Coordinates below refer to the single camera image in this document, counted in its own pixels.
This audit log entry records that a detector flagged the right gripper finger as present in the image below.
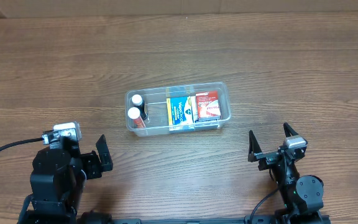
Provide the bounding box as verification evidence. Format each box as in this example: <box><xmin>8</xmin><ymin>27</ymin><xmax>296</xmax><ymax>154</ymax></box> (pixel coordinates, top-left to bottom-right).
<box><xmin>283</xmin><ymin>123</ymin><xmax>298</xmax><ymax>138</ymax></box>
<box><xmin>249</xmin><ymin>130</ymin><xmax>262</xmax><ymax>155</ymax></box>

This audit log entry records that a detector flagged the orange tube white cap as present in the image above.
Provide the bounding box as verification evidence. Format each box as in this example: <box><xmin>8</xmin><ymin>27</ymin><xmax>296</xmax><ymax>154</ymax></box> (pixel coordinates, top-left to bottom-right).
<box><xmin>127</xmin><ymin>107</ymin><xmax>145</xmax><ymax>128</ymax></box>

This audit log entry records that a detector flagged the red white small box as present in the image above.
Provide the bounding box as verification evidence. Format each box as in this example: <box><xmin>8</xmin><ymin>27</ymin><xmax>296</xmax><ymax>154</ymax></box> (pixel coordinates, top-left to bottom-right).
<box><xmin>195</xmin><ymin>90</ymin><xmax>221</xmax><ymax>121</ymax></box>

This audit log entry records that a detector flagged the black bottle white cap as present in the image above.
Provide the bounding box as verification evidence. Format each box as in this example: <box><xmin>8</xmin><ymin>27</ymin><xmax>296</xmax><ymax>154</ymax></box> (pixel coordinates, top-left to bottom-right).
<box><xmin>131</xmin><ymin>95</ymin><xmax>148</xmax><ymax>120</ymax></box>

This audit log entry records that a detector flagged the white blue bandage box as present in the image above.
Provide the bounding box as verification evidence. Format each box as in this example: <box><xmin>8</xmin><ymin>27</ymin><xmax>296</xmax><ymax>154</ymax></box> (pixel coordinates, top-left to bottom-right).
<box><xmin>190</xmin><ymin>96</ymin><xmax>198</xmax><ymax>123</ymax></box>

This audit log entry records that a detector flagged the blue yellow VapoDrops box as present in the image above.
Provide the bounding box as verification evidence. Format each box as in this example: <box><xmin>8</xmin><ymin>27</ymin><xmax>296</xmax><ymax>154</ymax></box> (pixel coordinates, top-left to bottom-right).
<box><xmin>166</xmin><ymin>96</ymin><xmax>194</xmax><ymax>126</ymax></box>

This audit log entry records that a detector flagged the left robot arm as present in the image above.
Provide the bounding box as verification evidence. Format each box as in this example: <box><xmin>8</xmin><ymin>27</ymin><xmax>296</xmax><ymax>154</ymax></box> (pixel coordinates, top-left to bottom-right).
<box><xmin>18</xmin><ymin>135</ymin><xmax>113</xmax><ymax>224</ymax></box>

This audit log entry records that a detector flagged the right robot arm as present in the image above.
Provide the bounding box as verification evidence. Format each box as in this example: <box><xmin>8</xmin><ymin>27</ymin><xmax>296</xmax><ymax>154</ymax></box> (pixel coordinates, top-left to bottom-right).
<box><xmin>244</xmin><ymin>123</ymin><xmax>331</xmax><ymax>223</ymax></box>

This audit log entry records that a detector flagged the clear plastic container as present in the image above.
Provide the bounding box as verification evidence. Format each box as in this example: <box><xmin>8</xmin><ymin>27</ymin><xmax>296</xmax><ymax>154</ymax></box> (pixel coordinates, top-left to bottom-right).
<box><xmin>126</xmin><ymin>82</ymin><xmax>231</xmax><ymax>137</ymax></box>

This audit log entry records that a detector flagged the right black cable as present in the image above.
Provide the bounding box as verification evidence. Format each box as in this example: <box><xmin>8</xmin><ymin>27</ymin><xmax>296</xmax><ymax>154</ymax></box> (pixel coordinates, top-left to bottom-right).
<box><xmin>248</xmin><ymin>167</ymin><xmax>284</xmax><ymax>223</ymax></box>

